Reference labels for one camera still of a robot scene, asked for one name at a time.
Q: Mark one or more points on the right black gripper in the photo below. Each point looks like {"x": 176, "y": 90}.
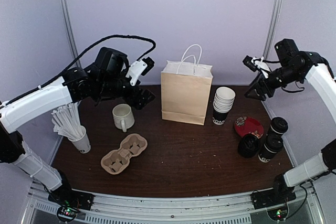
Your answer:
{"x": 259, "y": 85}

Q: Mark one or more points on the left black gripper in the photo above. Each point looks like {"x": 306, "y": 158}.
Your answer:
{"x": 142, "y": 102}

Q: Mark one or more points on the clear glass pitcher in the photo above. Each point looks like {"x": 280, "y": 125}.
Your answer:
{"x": 123, "y": 117}

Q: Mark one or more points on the stack of paper cups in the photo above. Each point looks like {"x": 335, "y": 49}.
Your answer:
{"x": 222, "y": 104}

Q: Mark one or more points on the black cup lid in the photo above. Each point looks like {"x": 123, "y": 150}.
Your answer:
{"x": 273, "y": 143}
{"x": 279, "y": 124}

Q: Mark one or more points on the brown paper takeout bag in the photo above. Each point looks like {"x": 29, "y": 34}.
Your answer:
{"x": 185, "y": 88}

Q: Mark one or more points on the stack of black lids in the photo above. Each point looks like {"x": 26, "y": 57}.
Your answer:
{"x": 248, "y": 146}

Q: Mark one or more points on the black paper coffee cup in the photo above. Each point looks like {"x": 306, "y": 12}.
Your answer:
{"x": 265, "y": 155}
{"x": 271, "y": 131}

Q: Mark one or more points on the cardboard cup carrier tray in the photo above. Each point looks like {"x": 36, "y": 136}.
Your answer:
{"x": 116, "y": 161}

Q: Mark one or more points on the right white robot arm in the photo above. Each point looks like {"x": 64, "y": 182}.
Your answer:
{"x": 300, "y": 87}

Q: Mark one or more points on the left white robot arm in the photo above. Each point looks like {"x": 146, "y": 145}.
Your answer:
{"x": 109, "y": 77}

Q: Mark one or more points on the red patterned plate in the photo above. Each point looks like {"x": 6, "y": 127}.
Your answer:
{"x": 247, "y": 125}

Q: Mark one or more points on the white cup holding straws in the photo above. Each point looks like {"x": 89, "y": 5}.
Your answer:
{"x": 82, "y": 144}

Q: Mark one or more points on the bundle of wrapped straws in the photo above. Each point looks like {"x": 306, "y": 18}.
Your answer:
{"x": 67, "y": 122}

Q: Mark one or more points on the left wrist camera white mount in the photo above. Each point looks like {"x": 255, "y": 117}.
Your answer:
{"x": 139, "y": 68}

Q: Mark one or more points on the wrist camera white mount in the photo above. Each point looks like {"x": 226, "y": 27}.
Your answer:
{"x": 139, "y": 68}
{"x": 257, "y": 64}

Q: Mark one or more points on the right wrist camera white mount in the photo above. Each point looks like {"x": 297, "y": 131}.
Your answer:
{"x": 257, "y": 64}

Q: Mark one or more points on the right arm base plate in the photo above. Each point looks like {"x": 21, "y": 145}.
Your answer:
{"x": 268, "y": 198}

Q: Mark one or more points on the aluminium front rail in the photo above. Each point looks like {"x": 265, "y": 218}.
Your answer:
{"x": 235, "y": 208}

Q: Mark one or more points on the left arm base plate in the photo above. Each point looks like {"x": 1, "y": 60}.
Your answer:
{"x": 74, "y": 199}

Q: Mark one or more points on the left aluminium corner post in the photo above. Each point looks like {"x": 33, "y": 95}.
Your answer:
{"x": 68, "y": 27}

